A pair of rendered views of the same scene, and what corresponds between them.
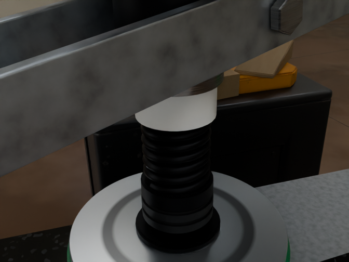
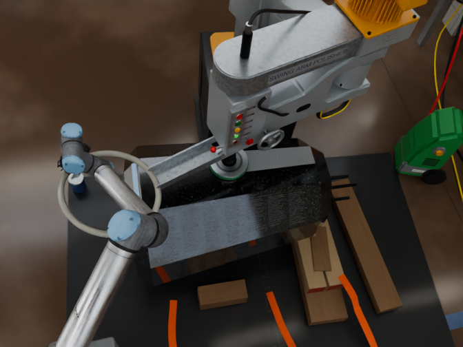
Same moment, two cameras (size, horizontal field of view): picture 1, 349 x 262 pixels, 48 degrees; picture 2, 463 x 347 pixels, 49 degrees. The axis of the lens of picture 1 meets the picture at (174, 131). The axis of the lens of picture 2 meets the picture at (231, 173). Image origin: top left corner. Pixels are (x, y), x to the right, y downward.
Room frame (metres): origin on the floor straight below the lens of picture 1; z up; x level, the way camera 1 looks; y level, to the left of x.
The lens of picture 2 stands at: (-1.13, -0.04, 3.24)
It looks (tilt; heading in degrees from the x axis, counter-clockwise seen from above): 60 degrees down; 1
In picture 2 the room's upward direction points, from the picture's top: 9 degrees clockwise
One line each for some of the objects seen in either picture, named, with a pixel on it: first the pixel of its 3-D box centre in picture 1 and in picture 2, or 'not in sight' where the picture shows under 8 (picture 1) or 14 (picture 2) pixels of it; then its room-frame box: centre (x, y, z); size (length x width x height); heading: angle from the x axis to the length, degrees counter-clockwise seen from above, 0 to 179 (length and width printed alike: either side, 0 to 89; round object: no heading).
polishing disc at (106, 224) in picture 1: (177, 228); (229, 160); (0.31, 0.00, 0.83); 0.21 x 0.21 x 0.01
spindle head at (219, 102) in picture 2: not in sight; (251, 104); (0.36, -0.07, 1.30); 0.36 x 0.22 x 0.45; 127
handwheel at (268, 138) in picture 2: not in sight; (266, 134); (0.29, -0.17, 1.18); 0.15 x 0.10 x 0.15; 127
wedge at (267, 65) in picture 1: (265, 55); not in sight; (1.01, -0.24, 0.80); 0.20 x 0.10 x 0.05; 152
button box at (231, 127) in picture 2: not in sight; (235, 127); (0.18, -0.01, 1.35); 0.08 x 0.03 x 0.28; 127
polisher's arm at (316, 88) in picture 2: not in sight; (306, 87); (0.53, -0.32, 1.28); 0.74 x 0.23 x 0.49; 127
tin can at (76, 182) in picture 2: not in sight; (77, 182); (0.38, 1.01, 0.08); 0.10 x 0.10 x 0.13
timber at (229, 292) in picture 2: not in sight; (222, 294); (-0.21, -0.10, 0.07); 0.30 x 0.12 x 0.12; 109
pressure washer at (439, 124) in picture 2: not in sight; (441, 131); (1.07, -1.40, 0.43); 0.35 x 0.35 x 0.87; 2
